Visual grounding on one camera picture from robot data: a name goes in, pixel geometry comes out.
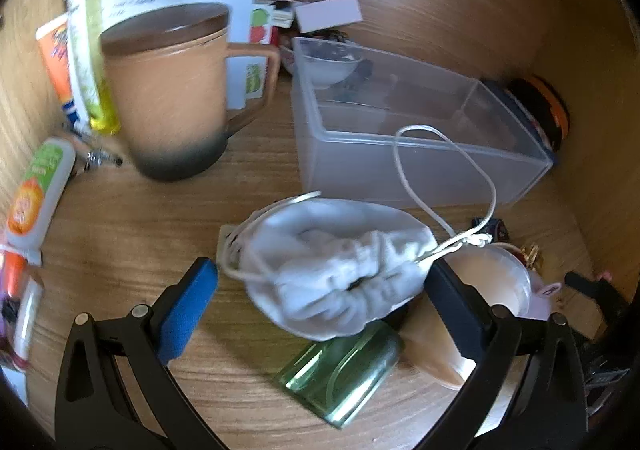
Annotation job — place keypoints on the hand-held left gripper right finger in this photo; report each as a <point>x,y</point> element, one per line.
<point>450,302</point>

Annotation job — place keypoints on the green glass bottle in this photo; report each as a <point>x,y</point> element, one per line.
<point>340,370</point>

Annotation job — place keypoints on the clear plastic storage box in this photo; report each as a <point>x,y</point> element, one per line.
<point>350,160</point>

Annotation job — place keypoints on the yellow green packet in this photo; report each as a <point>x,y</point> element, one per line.
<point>90,60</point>

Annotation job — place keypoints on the metal pen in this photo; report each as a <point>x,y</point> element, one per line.
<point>100,159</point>

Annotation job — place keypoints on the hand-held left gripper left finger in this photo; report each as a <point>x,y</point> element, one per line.
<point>187,310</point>

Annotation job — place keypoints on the blue pouch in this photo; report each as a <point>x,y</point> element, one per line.
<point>520,120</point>

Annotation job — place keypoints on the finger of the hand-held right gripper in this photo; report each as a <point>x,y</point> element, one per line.
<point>595,287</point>

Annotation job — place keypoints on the small blue box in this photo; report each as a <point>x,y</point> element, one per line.
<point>492,229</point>

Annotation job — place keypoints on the cream plastic tub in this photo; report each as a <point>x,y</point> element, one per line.
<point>495,280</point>

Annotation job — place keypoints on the white tube orange label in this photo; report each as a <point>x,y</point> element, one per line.
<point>37,190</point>

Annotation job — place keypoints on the orange capped stick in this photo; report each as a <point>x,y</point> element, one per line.
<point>11,275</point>

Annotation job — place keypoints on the orange black round case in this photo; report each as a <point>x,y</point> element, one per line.
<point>545,105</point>

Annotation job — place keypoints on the white tube purple label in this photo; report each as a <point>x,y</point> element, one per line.
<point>27,325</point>

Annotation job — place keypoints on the wooden desktop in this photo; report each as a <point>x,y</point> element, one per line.
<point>150,240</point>

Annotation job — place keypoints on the brown lidded mug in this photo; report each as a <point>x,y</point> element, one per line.
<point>165,95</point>

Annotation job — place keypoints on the small white box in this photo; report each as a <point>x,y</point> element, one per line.
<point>327,14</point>

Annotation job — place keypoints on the small clear bowl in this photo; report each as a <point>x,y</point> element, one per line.
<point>325,68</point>

